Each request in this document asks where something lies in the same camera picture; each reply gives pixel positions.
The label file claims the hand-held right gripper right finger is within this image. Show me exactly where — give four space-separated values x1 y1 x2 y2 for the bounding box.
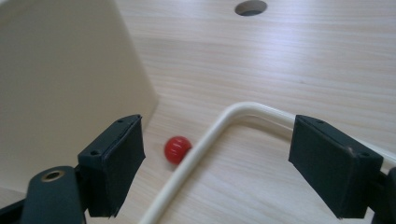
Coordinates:
288 114 385 219

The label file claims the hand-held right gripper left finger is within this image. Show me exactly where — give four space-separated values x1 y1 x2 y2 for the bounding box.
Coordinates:
77 114 147 218

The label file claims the cream curved handle bar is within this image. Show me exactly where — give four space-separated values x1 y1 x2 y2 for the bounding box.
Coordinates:
138 101 396 224

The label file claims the small red ball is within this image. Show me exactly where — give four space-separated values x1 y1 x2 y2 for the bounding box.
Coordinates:
163 135 193 165

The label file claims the cream plastic container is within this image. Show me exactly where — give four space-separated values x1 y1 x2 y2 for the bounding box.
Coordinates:
0 0 160 194

